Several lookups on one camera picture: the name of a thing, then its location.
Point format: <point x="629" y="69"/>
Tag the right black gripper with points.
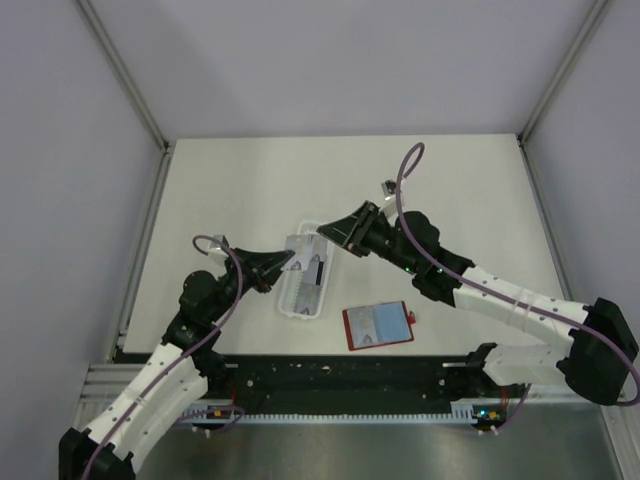
<point x="352" y="232"/>

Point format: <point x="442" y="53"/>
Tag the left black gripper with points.
<point x="262" y="268"/>

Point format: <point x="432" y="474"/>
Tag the white plastic basket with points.
<point x="293" y="279"/>

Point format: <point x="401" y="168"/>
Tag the silver card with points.
<point x="363" y="331"/>

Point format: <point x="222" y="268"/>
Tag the red leather card holder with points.
<point x="393" y="323"/>

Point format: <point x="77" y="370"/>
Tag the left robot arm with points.
<point x="182" y="368"/>

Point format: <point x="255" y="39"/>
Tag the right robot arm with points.
<point x="586" y="347"/>

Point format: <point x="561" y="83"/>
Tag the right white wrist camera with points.
<point x="389" y="208"/>

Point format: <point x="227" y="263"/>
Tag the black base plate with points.
<point x="352" y="380"/>

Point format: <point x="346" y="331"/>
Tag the aluminium frame rail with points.
<point x="107" y="381"/>

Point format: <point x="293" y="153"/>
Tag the white slotted cable duct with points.
<point x="457" y="412"/>

